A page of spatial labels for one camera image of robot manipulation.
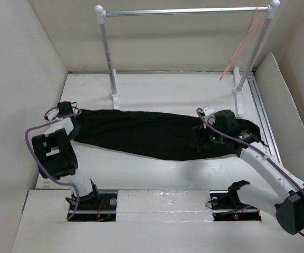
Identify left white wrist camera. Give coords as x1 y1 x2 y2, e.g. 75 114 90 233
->
44 107 59 121

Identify aluminium rail right side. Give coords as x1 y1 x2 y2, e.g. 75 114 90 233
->
247 71 282 163

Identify orange zip tie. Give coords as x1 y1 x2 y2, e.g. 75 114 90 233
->
96 200 104 221

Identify white foam block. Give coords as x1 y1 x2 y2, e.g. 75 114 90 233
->
116 190 213 223

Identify black trousers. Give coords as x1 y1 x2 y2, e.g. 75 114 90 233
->
69 108 262 162

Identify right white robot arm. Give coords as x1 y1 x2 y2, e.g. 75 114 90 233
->
192 107 304 235

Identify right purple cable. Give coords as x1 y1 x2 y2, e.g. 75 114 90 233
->
196 106 304 242

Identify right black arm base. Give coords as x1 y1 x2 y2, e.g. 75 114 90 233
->
206 190 262 222

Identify white and silver clothes rack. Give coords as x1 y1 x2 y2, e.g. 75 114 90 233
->
92 1 283 118

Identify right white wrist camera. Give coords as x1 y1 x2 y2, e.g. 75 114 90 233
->
202 106 215 124

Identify pink wire hanger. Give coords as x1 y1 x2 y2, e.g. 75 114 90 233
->
219 6 260 81

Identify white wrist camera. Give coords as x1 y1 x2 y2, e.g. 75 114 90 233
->
202 106 215 124
44 107 59 121

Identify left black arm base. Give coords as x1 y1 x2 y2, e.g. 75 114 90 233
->
65 191 118 222

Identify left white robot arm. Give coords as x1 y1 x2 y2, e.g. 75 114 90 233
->
31 101 101 209

